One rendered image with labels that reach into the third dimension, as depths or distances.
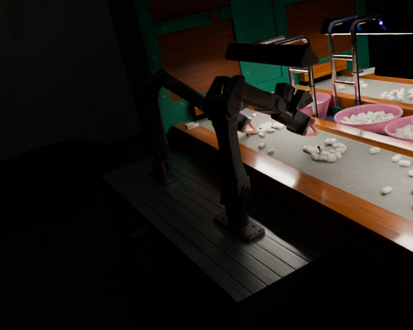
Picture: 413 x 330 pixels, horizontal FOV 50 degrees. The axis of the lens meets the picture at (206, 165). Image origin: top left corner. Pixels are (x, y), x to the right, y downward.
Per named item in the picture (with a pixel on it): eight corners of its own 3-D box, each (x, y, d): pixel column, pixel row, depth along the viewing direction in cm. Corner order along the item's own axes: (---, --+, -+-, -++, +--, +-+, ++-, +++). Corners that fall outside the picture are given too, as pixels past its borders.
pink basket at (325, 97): (328, 125, 206) (326, 105, 203) (273, 128, 218) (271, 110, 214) (336, 108, 228) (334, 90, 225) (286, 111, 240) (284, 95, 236)
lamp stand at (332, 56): (360, 121, 202) (353, 21, 186) (332, 114, 220) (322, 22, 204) (391, 109, 208) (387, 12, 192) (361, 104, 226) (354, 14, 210)
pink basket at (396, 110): (387, 150, 167) (385, 126, 164) (324, 143, 186) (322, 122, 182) (414, 126, 183) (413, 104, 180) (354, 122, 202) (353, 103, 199)
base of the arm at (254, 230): (227, 190, 144) (208, 198, 142) (262, 209, 127) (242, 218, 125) (231, 211, 147) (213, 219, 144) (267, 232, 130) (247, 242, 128)
